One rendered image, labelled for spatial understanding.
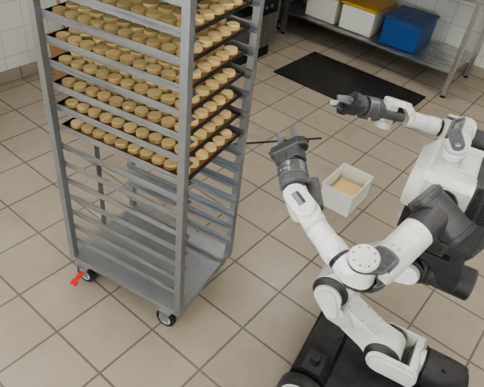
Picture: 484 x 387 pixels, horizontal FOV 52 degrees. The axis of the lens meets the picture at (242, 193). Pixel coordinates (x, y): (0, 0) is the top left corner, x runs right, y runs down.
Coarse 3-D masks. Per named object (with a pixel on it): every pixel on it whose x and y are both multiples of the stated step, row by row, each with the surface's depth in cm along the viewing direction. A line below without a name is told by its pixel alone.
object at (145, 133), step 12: (72, 108) 192; (84, 108) 189; (96, 108) 190; (108, 120) 186; (120, 120) 186; (216, 120) 193; (228, 120) 198; (132, 132) 183; (144, 132) 181; (156, 132) 185; (204, 132) 185; (156, 144) 179; (168, 144) 177; (192, 144) 180
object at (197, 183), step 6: (192, 180) 237; (198, 180) 235; (192, 186) 235; (198, 186) 235; (204, 186) 235; (210, 186) 233; (210, 192) 233; (216, 192) 233; (222, 192) 231; (222, 198) 230; (228, 198) 231; (234, 198) 229
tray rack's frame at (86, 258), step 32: (32, 0) 162; (32, 32) 170; (64, 160) 206; (128, 160) 253; (64, 192) 214; (96, 256) 241; (128, 256) 243; (192, 256) 247; (224, 256) 250; (128, 288) 230; (160, 288) 230; (192, 288) 232
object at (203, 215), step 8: (128, 184) 259; (136, 184) 259; (144, 192) 255; (152, 192) 256; (168, 200) 252; (192, 208) 248; (200, 216) 246; (208, 216) 245; (216, 224) 242; (224, 224) 242; (232, 224) 240
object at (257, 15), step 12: (264, 0) 174; (252, 36) 181; (252, 60) 186; (252, 84) 194; (252, 96) 198; (240, 120) 204; (240, 144) 211; (240, 156) 214; (240, 168) 219; (240, 180) 225; (228, 252) 252
